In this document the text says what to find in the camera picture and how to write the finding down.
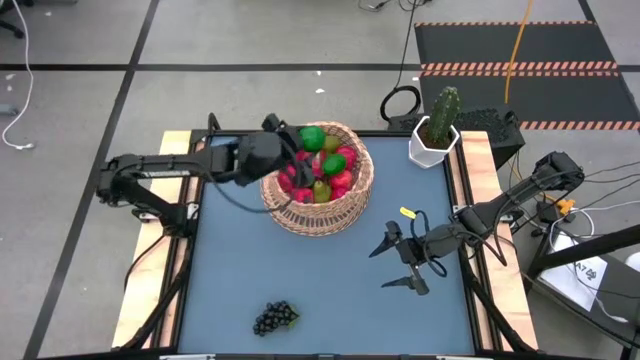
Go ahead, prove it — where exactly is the black power adapter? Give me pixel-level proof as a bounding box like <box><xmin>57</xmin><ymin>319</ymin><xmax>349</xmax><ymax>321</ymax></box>
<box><xmin>536</xmin><ymin>200</ymin><xmax>559</xmax><ymax>224</ymax></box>

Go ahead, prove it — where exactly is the white cable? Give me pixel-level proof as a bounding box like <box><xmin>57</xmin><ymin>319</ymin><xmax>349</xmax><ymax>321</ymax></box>
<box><xmin>1</xmin><ymin>0</ymin><xmax>37</xmax><ymax>151</ymax></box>

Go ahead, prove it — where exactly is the green cactus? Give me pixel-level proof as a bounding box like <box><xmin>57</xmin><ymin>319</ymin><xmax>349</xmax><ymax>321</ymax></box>
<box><xmin>427</xmin><ymin>85</ymin><xmax>462</xmax><ymax>146</ymax></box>

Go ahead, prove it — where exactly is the woven wicker basket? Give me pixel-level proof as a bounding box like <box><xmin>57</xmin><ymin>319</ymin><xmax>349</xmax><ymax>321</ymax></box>
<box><xmin>259</xmin><ymin>120</ymin><xmax>375</xmax><ymax>237</ymax></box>

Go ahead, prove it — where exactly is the plywood table board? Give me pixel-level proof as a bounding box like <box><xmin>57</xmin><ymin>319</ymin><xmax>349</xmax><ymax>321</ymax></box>
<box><xmin>112</xmin><ymin>129</ymin><xmax>540</xmax><ymax>351</ymax></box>

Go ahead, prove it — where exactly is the black perforated computer case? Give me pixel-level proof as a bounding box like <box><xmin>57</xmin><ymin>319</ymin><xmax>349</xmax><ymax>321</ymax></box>
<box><xmin>388</xmin><ymin>107</ymin><xmax>527</xmax><ymax>169</ymax></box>

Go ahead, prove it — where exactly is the yellow cable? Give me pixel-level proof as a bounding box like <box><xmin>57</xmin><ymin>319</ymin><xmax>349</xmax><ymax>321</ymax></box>
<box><xmin>503</xmin><ymin>0</ymin><xmax>536</xmax><ymax>105</ymax></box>

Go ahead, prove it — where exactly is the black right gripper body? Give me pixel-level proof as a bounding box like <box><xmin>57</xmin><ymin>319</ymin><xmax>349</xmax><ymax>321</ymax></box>
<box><xmin>385</xmin><ymin>221</ymin><xmax>464</xmax><ymax>296</ymax></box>

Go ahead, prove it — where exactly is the black chair base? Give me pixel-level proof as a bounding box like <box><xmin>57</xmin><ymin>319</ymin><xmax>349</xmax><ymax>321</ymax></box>
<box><xmin>0</xmin><ymin>0</ymin><xmax>26</xmax><ymax>40</ymax></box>

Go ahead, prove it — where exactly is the black coiled cable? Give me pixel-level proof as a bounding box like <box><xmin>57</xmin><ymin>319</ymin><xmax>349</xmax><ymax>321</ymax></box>
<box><xmin>379</xmin><ymin>0</ymin><xmax>424</xmax><ymax>123</ymax></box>

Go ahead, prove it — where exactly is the black side table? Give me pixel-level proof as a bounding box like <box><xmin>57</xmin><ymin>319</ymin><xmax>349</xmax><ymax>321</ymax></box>
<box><xmin>524</xmin><ymin>224</ymin><xmax>640</xmax><ymax>351</ymax></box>

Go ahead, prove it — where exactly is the small green lime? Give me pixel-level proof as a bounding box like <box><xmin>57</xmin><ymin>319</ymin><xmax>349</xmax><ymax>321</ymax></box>
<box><xmin>322</xmin><ymin>153</ymin><xmax>348</xmax><ymax>177</ymax></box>

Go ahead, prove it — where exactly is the white paper sheet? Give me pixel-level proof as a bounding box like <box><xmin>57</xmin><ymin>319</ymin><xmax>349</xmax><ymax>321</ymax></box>
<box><xmin>539</xmin><ymin>234</ymin><xmax>609</xmax><ymax>312</ymax></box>

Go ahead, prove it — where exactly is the black hazard-striped floor mat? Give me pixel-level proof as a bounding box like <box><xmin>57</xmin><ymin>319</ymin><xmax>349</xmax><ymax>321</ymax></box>
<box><xmin>413</xmin><ymin>20</ymin><xmax>640</xmax><ymax>132</ymax></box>

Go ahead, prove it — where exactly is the white hexagonal plant pot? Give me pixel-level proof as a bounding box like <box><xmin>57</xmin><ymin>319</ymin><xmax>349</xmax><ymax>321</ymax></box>
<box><xmin>407</xmin><ymin>114</ymin><xmax>461</xmax><ymax>169</ymax></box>

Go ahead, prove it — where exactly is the orange-red apple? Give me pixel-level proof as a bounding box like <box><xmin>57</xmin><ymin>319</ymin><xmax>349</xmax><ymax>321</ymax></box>
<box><xmin>329</xmin><ymin>169</ymin><xmax>354</xmax><ymax>190</ymax></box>

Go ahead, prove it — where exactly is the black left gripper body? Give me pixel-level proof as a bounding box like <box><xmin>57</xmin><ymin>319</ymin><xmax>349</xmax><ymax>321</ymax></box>
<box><xmin>235</xmin><ymin>114</ymin><xmax>301</xmax><ymax>187</ymax></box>

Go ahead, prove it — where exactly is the dark grape bunch with leaves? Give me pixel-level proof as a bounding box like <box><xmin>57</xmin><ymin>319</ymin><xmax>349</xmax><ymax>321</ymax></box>
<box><xmin>252</xmin><ymin>299</ymin><xmax>301</xmax><ymax>337</ymax></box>

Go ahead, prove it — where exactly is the large green lime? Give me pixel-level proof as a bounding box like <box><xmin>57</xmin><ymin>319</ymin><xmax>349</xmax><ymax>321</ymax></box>
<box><xmin>298</xmin><ymin>125</ymin><xmax>327</xmax><ymax>154</ymax></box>

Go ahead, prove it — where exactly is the yellow-green pear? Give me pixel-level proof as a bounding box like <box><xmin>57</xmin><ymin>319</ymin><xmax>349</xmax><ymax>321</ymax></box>
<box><xmin>312</xmin><ymin>179</ymin><xmax>333</xmax><ymax>204</ymax></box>
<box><xmin>322</xmin><ymin>134</ymin><xmax>344</xmax><ymax>155</ymax></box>

